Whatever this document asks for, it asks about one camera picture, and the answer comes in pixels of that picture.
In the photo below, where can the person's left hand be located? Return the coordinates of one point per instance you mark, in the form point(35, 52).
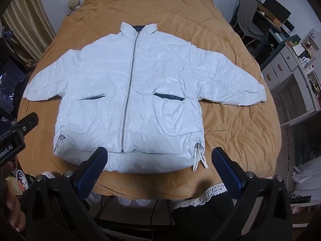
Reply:
point(12, 205)

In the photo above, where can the white bundled cloth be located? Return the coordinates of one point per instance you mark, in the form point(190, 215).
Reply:
point(307, 175)

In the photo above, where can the beige curtain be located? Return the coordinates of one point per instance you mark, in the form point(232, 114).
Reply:
point(25, 25)

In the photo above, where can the white drawer cabinet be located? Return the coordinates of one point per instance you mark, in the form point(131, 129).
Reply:
point(280, 62)

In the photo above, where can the white lace bed skirt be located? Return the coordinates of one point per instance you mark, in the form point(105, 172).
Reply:
point(200, 200)

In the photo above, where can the black monitor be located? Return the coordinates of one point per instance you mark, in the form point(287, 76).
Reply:
point(273, 10)

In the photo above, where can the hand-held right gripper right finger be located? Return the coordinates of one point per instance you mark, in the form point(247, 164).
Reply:
point(227, 173)

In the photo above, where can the white shoe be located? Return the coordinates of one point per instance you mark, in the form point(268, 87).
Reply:
point(93, 197)
point(133, 201)

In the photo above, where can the tan bed blanket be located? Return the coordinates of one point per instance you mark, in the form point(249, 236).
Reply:
point(175, 12)

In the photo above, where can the white puffer jacket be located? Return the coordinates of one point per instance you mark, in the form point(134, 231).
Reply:
point(163, 67)

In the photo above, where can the round beige plush ball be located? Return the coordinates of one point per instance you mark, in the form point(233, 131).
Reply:
point(74, 3)

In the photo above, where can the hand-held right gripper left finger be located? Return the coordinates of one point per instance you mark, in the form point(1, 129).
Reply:
point(90, 172)

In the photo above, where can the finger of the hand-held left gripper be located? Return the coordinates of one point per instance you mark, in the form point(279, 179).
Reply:
point(26, 124)

